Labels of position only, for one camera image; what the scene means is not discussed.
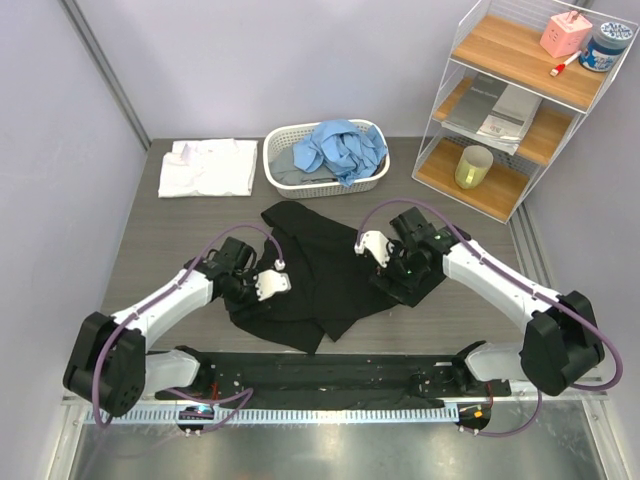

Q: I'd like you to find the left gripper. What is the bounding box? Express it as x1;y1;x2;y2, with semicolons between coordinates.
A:
221;268;271;321

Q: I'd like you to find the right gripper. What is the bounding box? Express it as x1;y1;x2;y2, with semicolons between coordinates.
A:
369;238;423;305

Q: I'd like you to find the black long sleeve shirt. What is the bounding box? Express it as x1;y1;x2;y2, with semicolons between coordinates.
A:
227;200;449;356

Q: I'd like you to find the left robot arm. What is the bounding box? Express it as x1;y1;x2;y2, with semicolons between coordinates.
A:
62;237;256;417

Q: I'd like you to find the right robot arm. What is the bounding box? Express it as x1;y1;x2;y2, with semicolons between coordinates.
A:
354;203;605;396

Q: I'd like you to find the folded white shirt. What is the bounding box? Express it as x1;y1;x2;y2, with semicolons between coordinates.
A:
158;138;258;199

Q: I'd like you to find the yellow translucent cup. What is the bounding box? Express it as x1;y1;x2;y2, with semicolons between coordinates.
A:
454;145;494;189

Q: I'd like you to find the grey shirt in basket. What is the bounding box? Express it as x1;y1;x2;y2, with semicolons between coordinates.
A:
269;148;336;186

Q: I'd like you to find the white plastic laundry basket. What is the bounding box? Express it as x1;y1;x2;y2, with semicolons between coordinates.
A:
262;119;390;199

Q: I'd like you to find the blue crumpled shirt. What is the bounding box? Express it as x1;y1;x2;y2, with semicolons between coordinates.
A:
293;119;388;187

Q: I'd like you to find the white grey booklet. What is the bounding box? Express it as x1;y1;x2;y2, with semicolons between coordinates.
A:
476;85;542;154

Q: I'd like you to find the pink cube power strip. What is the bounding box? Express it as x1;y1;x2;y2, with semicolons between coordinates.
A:
539;10;593;58

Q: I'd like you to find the blue patterned jar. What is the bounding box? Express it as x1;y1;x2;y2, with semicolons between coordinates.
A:
579;21;634;73

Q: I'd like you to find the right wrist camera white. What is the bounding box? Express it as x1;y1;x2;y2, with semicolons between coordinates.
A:
354;230;400;269

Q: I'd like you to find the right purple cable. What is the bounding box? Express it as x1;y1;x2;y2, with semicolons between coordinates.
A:
354;198;625;437

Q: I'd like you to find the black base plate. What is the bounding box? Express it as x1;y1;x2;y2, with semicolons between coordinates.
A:
154;349;512;409

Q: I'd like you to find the white slotted cable duct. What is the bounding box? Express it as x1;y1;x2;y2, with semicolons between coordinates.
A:
112;403;459;426

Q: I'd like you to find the aluminium frame rail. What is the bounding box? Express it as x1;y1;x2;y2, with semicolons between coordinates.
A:
62;389;610;406

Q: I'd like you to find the white wire wooden shelf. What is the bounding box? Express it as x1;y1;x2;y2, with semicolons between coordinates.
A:
412;1;639;223

